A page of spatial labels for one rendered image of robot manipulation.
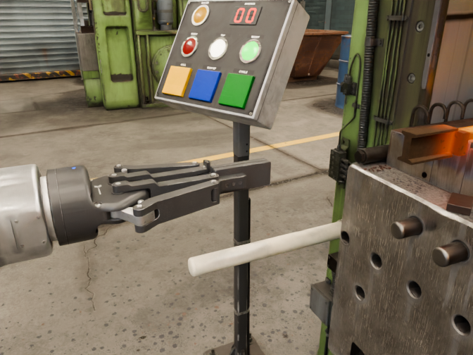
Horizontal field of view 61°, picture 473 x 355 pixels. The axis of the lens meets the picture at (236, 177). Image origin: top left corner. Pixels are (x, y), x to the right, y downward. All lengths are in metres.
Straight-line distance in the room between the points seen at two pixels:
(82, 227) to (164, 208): 0.08
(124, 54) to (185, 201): 5.06
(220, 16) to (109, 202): 0.74
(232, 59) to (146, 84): 4.47
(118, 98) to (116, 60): 0.46
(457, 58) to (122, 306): 1.53
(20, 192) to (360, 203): 0.56
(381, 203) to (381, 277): 0.13
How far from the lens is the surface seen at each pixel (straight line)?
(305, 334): 1.71
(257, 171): 0.46
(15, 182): 0.40
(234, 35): 1.00
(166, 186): 0.42
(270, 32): 0.94
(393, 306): 0.77
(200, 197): 0.41
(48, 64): 8.43
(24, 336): 1.88
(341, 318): 0.91
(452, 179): 0.69
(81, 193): 0.39
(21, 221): 0.39
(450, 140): 0.66
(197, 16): 1.11
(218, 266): 0.96
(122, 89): 5.42
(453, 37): 0.92
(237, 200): 1.17
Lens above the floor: 1.17
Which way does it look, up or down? 23 degrees down
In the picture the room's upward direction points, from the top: straight up
